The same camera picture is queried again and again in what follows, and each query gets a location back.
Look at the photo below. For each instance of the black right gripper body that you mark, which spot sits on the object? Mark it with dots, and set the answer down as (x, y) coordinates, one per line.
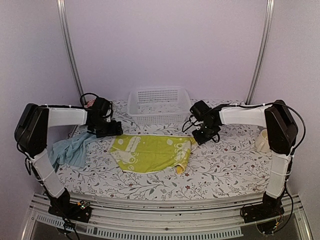
(207, 134)

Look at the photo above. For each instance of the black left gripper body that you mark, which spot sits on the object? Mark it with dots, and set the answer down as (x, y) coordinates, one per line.
(103, 128)

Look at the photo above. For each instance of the green and white towel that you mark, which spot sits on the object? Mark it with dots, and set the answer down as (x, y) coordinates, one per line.
(146, 154)

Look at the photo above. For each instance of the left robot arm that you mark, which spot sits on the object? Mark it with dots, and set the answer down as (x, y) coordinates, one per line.
(31, 136)

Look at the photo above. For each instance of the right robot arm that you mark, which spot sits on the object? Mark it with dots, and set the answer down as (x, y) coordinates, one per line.
(282, 130)

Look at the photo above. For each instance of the light blue towel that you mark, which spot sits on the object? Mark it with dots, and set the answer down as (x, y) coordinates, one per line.
(71, 151)

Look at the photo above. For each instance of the floral patterned tablecloth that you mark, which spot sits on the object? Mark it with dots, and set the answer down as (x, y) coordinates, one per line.
(231, 167)

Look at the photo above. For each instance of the white plastic basket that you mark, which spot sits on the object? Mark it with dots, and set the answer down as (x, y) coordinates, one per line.
(158, 106)

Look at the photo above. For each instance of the cream ceramic mug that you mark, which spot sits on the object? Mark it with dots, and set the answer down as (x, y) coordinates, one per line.
(262, 142)

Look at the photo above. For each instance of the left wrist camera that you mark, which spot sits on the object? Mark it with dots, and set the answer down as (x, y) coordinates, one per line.
(102, 106)

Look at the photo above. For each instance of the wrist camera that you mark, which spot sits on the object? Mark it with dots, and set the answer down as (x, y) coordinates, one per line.
(102, 106)
(199, 109)

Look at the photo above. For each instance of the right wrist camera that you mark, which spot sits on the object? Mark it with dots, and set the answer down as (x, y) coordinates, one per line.
(199, 109)

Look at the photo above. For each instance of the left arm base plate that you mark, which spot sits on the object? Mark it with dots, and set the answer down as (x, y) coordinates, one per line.
(80, 211)

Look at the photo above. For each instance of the aluminium front rail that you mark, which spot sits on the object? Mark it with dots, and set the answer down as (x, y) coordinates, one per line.
(129, 219)

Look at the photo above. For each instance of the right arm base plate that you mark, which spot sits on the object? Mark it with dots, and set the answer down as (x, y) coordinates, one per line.
(258, 212)

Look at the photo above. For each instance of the left aluminium frame post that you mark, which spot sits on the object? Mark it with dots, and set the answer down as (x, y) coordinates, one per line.
(61, 7)

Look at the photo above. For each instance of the aluminium frame post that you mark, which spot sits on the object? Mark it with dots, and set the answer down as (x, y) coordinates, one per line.
(61, 7)
(270, 4)

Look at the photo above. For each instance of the right aluminium frame post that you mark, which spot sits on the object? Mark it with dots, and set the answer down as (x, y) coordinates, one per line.
(270, 4)

